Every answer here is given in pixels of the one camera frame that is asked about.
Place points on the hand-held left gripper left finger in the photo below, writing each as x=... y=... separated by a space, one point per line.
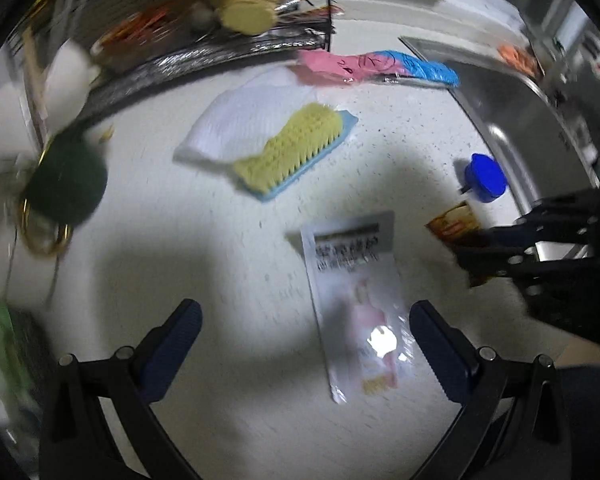
x=172 y=350

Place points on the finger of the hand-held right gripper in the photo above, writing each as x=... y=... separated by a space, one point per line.
x=490 y=262
x=545 y=220

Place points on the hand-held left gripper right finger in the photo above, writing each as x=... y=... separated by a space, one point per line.
x=437 y=350

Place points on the brown sachet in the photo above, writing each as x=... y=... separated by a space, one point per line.
x=452 y=222

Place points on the blue plastic cap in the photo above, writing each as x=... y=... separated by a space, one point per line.
x=485 y=177

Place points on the white sachet packet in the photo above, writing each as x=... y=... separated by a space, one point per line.
x=350 y=280

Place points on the pink and blue glove packet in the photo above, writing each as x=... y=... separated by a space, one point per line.
x=370 y=66

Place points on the stainless steel sink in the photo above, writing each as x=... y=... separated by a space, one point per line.
x=520 y=125

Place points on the orange cloth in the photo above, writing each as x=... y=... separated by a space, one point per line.
x=517 y=60

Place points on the glass pitcher with green base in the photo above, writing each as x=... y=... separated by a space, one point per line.
x=0 y=350

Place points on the dark green mug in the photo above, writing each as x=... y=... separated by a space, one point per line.
x=65 y=190

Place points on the yellow bristle scrubbing brush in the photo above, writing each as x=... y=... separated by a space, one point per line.
x=295 y=150

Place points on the folded white cloth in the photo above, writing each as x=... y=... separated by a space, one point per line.
x=240 y=115

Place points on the white ladle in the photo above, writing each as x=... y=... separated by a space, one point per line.
x=65 y=80

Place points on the dried red chilies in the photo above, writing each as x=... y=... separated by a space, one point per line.
x=140 y=27

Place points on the bag of beige dried food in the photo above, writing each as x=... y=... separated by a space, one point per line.
x=250 y=7

